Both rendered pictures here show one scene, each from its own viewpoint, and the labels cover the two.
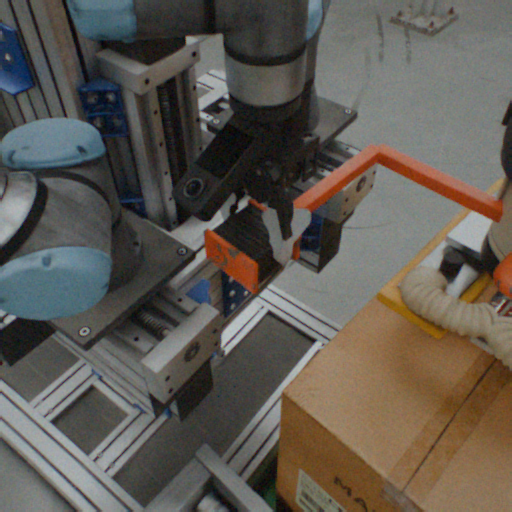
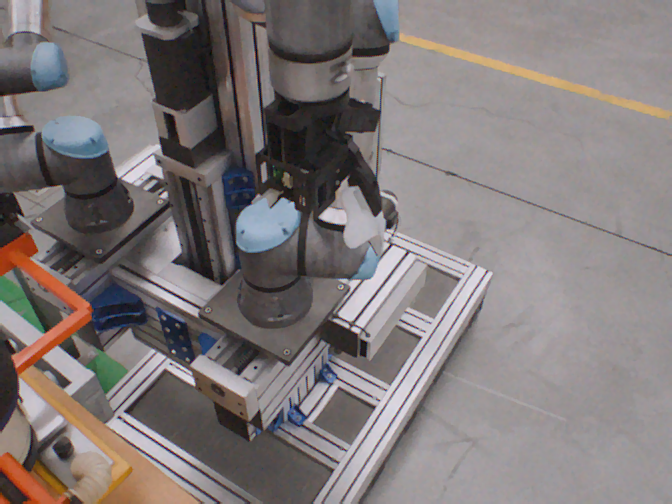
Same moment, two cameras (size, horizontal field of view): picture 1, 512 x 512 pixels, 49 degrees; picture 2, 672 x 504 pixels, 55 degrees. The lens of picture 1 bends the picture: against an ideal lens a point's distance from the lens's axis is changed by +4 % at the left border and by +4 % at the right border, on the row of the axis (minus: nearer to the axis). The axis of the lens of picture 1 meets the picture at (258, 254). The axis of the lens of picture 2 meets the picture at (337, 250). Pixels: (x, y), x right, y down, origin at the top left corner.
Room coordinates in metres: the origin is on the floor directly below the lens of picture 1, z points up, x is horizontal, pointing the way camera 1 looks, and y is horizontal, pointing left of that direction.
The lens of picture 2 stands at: (1.00, -0.90, 2.05)
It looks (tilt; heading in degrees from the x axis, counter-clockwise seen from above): 46 degrees down; 84
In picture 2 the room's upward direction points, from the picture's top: straight up
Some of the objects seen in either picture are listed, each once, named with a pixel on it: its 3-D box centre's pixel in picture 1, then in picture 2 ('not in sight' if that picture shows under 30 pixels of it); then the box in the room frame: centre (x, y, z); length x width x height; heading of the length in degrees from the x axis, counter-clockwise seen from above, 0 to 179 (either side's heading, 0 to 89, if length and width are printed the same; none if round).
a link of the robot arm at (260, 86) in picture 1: (262, 68); not in sight; (0.48, 0.00, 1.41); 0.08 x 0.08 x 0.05
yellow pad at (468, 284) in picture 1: (475, 242); (39, 426); (0.57, -0.32, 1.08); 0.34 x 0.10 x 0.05; 136
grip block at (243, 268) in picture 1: (252, 244); (1, 245); (0.47, 0.01, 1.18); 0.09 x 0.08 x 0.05; 46
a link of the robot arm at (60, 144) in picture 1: (63, 177); (76, 153); (0.57, 0.25, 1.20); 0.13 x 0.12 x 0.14; 9
